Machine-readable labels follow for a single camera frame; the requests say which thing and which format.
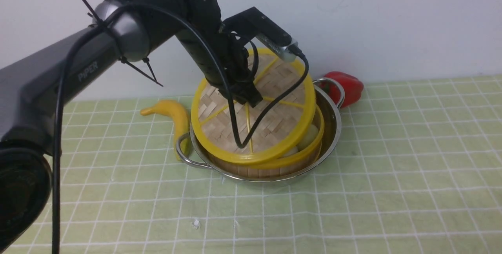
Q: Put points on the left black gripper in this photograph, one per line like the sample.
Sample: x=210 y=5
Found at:
x=205 y=17

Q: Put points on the woven bamboo steamer lid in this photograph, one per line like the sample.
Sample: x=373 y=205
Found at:
x=278 y=130

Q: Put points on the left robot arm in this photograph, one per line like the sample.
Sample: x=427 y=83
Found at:
x=34 y=90

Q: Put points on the stainless steel pot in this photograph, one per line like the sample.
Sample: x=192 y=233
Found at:
x=198 y=156

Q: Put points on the yellow banana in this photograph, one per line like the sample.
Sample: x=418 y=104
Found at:
x=180 y=117

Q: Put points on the white bun lower left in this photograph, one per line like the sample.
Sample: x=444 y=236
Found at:
x=307 y=139

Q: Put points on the red bell pepper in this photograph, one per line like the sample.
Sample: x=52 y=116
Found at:
x=352 y=86

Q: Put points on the green checkered tablecloth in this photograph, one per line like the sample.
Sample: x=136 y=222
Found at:
x=417 y=170

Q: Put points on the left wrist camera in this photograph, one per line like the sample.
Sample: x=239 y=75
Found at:
x=252 y=23

